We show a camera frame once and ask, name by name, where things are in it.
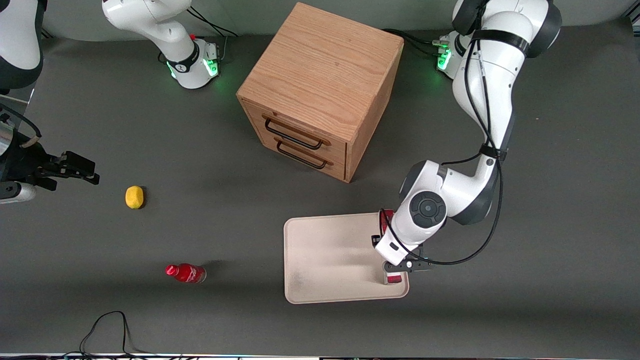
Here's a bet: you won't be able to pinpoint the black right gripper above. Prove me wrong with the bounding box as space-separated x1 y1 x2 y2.
0 131 101 192

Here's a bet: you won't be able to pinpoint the red cookie box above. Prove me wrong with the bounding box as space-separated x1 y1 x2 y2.
379 209 404 286

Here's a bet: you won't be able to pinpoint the cream plastic tray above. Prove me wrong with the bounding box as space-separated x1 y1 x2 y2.
283 212 410 305

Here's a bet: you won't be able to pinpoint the yellow lemon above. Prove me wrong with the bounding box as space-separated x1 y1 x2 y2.
125 185 145 210

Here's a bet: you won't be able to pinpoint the red cola bottle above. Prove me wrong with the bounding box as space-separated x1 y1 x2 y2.
165 263 207 284

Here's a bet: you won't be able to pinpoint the oak wooden drawer cabinet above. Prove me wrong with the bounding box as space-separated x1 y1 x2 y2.
236 2 405 184

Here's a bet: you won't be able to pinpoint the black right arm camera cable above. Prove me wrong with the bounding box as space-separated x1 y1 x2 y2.
0 102 43 149

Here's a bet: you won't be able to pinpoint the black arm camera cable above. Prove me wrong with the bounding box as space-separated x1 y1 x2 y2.
0 102 43 149
379 30 504 267

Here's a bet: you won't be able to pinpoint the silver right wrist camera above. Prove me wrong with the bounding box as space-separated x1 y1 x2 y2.
0 181 37 205

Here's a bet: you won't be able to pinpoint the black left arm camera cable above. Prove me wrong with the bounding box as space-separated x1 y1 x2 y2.
379 30 504 267

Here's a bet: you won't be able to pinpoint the wooden drawer with black handle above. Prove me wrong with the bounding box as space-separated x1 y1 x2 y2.
257 134 348 181
246 106 348 161

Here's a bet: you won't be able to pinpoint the thin black looped cable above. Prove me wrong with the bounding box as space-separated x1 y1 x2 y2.
79 310 186 359

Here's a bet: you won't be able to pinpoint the black right arm base cables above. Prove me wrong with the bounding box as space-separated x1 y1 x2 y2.
187 5 239 60

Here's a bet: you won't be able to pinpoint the black arm base cables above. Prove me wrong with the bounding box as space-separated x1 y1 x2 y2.
187 5 239 60
382 28 447 59

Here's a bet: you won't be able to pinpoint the black left arm base cables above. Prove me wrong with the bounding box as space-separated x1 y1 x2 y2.
382 28 447 59

